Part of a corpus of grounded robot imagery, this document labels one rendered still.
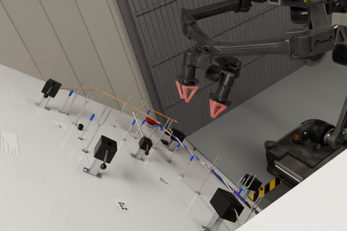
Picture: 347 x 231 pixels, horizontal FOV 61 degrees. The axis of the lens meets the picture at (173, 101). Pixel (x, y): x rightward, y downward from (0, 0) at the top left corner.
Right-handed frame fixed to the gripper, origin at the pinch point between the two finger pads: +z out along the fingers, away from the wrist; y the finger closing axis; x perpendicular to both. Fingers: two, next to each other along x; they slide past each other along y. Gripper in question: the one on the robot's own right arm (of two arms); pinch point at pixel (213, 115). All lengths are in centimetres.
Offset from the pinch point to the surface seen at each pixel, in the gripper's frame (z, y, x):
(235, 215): 11, 59, -19
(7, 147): 10, 47, -73
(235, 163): 53, -91, 95
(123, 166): 15, 35, -43
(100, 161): 9, 47, -53
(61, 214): 12, 65, -61
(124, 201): 14, 54, -46
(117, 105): 42, -135, -11
